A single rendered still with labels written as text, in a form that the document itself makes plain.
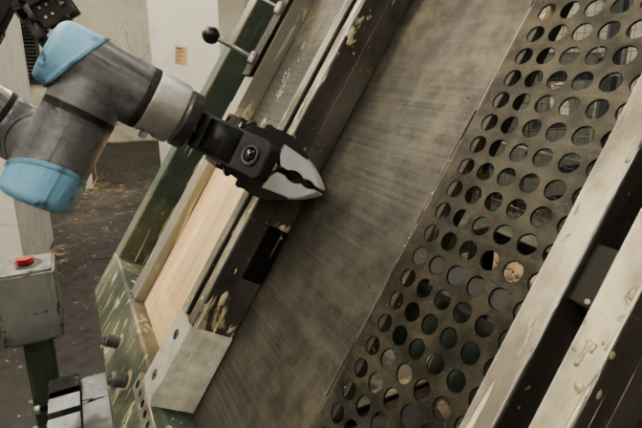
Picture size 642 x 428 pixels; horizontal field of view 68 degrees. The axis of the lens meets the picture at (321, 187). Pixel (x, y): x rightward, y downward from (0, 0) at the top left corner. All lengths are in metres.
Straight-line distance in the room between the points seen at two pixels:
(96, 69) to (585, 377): 0.49
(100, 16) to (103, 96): 8.40
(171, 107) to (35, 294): 0.80
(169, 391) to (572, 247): 0.59
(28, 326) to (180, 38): 3.51
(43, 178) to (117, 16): 8.41
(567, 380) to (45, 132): 0.49
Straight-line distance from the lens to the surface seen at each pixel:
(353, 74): 0.72
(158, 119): 0.56
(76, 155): 0.55
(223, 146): 0.55
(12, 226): 3.26
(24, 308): 1.29
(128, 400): 0.91
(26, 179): 0.56
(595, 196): 0.35
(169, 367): 0.74
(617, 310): 0.32
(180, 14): 4.53
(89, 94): 0.55
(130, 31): 8.92
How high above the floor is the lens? 1.39
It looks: 15 degrees down
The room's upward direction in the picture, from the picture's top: straight up
